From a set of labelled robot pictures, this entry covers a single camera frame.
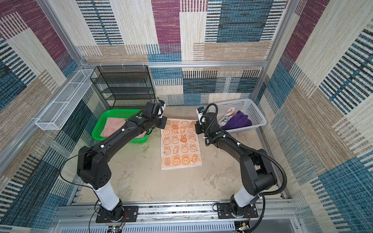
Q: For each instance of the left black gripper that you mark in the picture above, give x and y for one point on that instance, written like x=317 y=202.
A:
x=162 y=123

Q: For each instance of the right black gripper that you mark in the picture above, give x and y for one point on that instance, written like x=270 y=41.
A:
x=198 y=127

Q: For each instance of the orange patterned towel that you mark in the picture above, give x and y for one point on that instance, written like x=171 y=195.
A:
x=179 y=145

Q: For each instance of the purple towel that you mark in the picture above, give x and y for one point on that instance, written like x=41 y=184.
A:
x=240 y=120

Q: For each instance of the pink towel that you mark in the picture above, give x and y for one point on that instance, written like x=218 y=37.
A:
x=112 y=125

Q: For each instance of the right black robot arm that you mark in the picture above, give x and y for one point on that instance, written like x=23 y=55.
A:
x=257 y=172

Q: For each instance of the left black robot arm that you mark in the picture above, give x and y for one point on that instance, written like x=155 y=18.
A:
x=92 y=164

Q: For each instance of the green plastic basket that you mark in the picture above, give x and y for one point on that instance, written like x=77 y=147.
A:
x=115 y=113

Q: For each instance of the white printed towel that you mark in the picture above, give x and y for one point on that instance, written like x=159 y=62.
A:
x=230 y=113

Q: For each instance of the white plastic basket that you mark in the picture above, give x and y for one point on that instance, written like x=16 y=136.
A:
x=247 y=107

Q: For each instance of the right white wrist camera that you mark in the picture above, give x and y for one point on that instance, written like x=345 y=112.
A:
x=200 y=112

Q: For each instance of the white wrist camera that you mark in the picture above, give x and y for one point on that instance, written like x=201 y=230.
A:
x=200 y=112
x=161 y=106

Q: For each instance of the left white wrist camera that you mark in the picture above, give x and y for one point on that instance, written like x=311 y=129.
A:
x=161 y=106

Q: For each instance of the black wire shelf rack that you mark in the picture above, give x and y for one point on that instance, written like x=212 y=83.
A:
x=124 y=87

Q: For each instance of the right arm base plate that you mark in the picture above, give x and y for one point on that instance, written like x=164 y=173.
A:
x=226 y=211

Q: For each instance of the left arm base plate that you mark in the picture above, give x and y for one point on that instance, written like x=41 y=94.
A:
x=128 y=214

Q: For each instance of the white wire wall basket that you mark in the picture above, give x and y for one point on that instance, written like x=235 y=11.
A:
x=55 y=116

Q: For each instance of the white slotted cable duct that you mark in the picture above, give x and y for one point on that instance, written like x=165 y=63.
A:
x=197 y=227

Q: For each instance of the aluminium front rail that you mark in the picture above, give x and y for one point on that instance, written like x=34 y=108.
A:
x=152 y=212

